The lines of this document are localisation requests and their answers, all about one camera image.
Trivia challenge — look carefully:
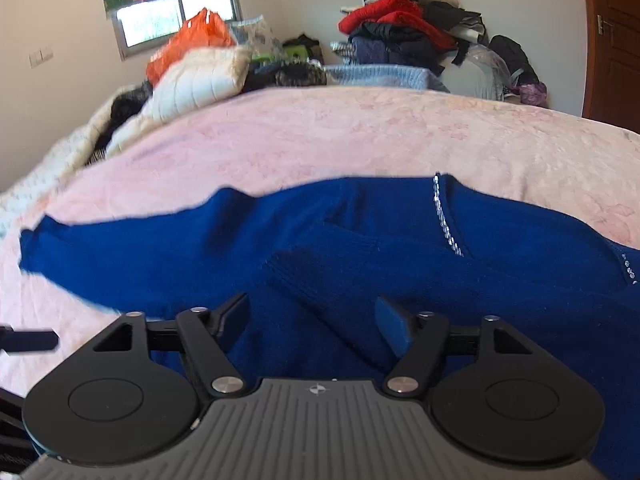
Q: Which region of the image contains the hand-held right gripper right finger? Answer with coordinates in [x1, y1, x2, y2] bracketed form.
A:
[376, 296, 536, 402]

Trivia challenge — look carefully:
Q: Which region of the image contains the orange plastic bag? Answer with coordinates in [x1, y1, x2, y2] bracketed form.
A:
[146, 8, 235, 86]

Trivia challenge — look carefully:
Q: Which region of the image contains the wooden door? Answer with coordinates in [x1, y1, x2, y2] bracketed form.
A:
[580, 0, 640, 136]

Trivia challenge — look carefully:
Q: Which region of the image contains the white wall switch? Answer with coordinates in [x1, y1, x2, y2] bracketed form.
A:
[28, 45, 55, 69]

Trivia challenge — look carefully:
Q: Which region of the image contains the window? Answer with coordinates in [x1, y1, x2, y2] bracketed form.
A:
[111, 0, 242, 60]

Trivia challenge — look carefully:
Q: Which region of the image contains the cream fluffy blanket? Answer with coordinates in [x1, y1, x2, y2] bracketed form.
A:
[0, 97, 132, 241]

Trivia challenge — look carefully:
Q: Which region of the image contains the pink blanket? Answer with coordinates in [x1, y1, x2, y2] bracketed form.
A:
[0, 85, 640, 401]

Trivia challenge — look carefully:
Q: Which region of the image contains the green and black bag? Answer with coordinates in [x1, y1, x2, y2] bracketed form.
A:
[281, 34, 327, 62]

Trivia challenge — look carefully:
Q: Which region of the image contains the purple bag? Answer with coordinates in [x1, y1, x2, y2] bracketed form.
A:
[516, 82, 549, 109]

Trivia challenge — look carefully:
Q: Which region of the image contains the light blue knitted sweater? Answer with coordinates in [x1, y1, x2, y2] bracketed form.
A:
[324, 64, 451, 93]

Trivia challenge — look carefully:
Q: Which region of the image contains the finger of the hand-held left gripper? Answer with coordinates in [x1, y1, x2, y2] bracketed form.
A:
[0, 326, 60, 354]

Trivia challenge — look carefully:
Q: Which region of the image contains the red garment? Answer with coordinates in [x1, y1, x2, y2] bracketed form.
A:
[338, 0, 458, 51]

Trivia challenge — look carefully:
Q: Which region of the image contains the dark patterned cloth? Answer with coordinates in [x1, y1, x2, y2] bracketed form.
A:
[241, 59, 329, 94]

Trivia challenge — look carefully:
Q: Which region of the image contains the black fluffy garment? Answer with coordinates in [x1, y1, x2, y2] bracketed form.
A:
[87, 81, 154, 165]

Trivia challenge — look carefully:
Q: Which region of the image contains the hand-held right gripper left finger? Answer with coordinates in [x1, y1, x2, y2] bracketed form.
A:
[95, 292, 251, 398]

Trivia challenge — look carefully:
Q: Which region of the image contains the printed clear plastic bag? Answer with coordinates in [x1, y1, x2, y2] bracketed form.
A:
[231, 15, 287, 58]

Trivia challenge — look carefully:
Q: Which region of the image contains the white quilted comforter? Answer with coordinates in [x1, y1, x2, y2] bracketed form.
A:
[105, 45, 253, 156]

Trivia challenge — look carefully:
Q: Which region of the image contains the pile of dark clothes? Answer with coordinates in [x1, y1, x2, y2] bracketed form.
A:
[340, 0, 501, 68]

